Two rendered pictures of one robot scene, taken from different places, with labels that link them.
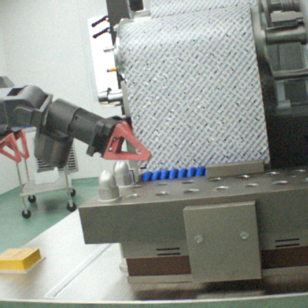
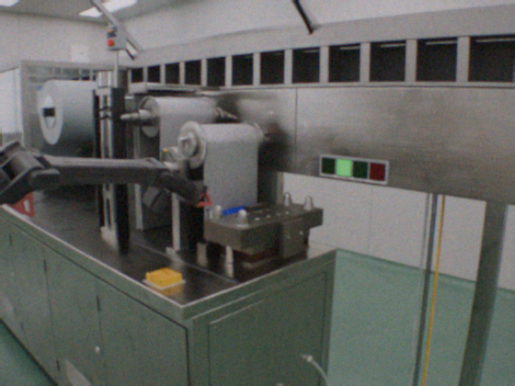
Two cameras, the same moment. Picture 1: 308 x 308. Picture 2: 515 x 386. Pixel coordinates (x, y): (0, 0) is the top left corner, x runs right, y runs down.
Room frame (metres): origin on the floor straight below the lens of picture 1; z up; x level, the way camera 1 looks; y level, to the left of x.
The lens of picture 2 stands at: (0.22, 1.17, 1.36)
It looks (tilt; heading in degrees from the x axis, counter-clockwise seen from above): 11 degrees down; 296
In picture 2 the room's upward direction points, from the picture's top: 1 degrees clockwise
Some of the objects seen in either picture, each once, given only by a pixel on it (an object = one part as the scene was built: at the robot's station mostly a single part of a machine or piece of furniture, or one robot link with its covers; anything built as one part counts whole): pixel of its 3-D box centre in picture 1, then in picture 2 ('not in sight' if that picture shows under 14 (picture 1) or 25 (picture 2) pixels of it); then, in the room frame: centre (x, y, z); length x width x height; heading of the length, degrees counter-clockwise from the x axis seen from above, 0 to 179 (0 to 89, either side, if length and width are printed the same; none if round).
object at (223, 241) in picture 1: (223, 243); (291, 238); (0.72, -0.08, 0.96); 0.10 x 0.03 x 0.11; 74
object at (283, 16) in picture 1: (287, 16); not in sight; (0.95, -0.27, 1.28); 0.06 x 0.05 x 0.02; 74
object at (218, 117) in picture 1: (198, 128); (232, 187); (0.94, -0.08, 1.10); 0.23 x 0.01 x 0.18; 74
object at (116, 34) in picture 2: not in sight; (115, 38); (1.55, -0.17, 1.66); 0.07 x 0.07 x 0.10; 0
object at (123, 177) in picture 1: (121, 172); (217, 212); (0.91, 0.06, 1.05); 0.04 x 0.04 x 0.04
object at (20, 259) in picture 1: (16, 259); (164, 278); (0.95, 0.29, 0.91); 0.07 x 0.07 x 0.02; 74
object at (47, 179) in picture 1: (42, 161); not in sight; (5.74, 1.21, 0.51); 0.91 x 0.58 x 1.02; 8
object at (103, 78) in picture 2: not in sight; (111, 80); (1.69, -0.29, 1.50); 0.14 x 0.14 x 0.06
